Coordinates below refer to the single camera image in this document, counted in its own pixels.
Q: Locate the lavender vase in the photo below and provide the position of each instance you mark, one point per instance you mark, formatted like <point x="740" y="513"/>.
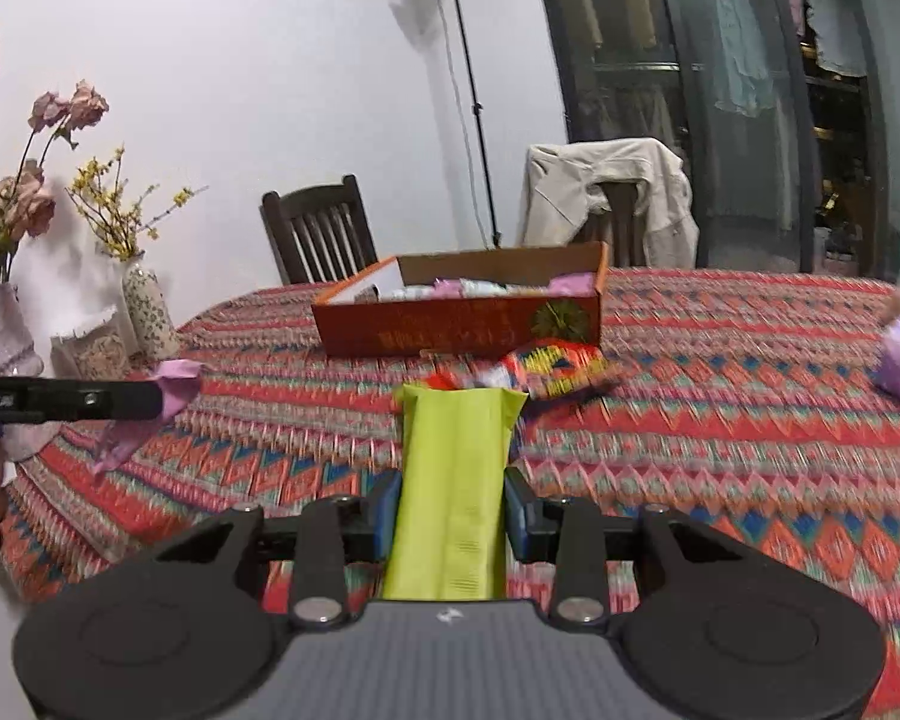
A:
<point x="0" y="330"/>

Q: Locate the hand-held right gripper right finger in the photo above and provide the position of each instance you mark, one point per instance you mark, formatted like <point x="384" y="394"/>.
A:
<point x="516" y="519"/>

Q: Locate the orange cardboard box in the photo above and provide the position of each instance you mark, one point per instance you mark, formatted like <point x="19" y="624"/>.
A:
<point x="450" y="326"/>

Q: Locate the dark wooden chair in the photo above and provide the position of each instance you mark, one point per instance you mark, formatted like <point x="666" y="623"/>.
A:
<point x="319" y="232"/>

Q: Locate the red white snack packet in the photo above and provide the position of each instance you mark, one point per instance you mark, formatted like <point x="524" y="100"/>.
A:
<point x="465" y="376"/>

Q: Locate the green snack packet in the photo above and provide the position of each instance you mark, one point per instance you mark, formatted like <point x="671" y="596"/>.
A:
<point x="450" y="480"/>

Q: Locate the large pink snack packet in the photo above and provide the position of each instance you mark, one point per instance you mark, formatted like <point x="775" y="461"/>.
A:
<point x="450" y="286"/>

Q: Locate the speckled bottle vase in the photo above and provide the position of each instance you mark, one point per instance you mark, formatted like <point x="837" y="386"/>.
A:
<point x="150" y="307"/>

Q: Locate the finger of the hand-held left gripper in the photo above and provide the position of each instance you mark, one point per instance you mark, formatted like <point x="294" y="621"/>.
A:
<point x="82" y="399"/>

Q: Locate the red patterned tablecloth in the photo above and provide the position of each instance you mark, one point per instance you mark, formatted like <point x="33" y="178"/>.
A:
<point x="720" y="405"/>

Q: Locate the yellow flower sprigs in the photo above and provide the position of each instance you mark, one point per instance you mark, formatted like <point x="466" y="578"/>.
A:
<point x="116" y="210"/>

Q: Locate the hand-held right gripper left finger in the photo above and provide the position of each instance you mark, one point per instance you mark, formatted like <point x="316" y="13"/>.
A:
<point x="381" y="519"/>

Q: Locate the red patterned snack packet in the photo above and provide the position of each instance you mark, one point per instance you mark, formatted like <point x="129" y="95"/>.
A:
<point x="562" y="367"/>

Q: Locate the white lace covered jar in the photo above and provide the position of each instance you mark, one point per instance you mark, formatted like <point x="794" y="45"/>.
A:
<point x="94" y="345"/>

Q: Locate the dried pink roses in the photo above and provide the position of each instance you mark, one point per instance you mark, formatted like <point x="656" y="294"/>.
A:
<point x="22" y="202"/>

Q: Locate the beige jacket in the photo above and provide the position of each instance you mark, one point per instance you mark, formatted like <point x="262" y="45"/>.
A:
<point x="570" y="187"/>

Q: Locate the black light stand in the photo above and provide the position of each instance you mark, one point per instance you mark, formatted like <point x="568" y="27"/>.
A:
<point x="474" y="90"/>

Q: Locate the glass sliding door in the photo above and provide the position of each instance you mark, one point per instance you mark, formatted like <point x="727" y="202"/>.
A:
<point x="682" y="127"/>

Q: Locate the small pink snack packet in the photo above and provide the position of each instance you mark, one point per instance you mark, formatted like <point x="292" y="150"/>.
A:
<point x="574" y="285"/>

